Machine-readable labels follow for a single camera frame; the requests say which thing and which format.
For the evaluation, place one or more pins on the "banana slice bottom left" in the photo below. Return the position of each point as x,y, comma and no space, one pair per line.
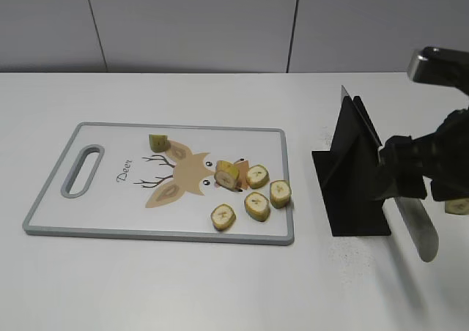
222,217

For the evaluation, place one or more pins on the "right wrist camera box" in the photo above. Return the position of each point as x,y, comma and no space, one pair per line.
440,67

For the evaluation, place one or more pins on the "banana slice beside gripper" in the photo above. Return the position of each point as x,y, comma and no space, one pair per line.
457,206

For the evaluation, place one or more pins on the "banana slice upper right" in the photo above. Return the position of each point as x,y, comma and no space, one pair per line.
257,176

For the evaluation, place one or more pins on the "deer print cutting board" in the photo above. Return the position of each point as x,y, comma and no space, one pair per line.
108,183

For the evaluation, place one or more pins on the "black knife stand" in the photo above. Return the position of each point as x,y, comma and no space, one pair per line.
346,174

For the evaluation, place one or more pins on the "thick banana chunk centre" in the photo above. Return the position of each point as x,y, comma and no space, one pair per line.
226,174

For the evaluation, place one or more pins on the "banana slice far right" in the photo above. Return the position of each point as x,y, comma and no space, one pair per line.
280,193

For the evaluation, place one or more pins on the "banana slice lower middle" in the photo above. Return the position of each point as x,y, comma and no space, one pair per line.
257,206

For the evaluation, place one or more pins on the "banana end piece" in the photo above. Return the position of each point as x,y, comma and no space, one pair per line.
159,143

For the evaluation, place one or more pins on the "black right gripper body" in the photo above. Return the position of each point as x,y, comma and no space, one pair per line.
441,156

